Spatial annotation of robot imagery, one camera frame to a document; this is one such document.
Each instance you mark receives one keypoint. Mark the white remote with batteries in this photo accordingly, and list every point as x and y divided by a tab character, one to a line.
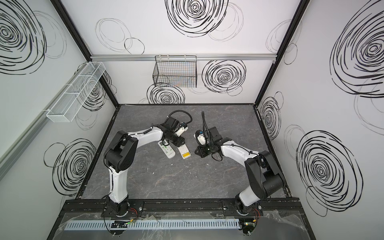
183	149

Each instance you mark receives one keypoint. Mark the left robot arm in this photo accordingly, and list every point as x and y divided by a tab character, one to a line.
122	150

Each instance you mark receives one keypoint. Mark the white slotted cable duct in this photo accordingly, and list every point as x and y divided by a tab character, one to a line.
115	225

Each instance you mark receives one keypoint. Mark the black wire basket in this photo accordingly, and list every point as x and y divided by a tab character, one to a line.
176	70

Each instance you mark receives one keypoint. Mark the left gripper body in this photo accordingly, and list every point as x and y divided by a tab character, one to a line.
177	141

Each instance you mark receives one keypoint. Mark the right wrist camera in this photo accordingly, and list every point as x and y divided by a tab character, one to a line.
201	137

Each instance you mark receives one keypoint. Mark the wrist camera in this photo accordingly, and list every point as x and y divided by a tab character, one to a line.
201	137
181	130

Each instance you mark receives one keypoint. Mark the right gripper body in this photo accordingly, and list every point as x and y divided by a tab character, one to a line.
204	151

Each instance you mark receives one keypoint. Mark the white mesh shelf basket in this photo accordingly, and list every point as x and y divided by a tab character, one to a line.
83	92

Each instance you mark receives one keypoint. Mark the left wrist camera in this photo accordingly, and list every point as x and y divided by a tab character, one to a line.
181	130

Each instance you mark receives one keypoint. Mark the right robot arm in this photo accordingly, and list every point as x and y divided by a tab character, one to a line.
263	172

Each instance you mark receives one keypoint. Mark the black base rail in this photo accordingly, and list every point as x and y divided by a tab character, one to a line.
142	207

